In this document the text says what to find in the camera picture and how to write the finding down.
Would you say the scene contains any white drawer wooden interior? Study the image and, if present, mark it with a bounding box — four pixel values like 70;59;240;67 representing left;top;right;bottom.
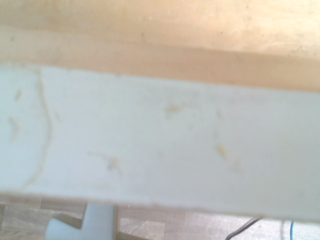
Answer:
0;0;320;221

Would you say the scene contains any black floor cable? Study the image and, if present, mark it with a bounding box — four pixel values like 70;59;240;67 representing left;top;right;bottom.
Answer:
224;217;262;240

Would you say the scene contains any blue floor cable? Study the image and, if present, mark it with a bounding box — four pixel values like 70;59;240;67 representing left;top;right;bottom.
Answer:
289;220;297;240

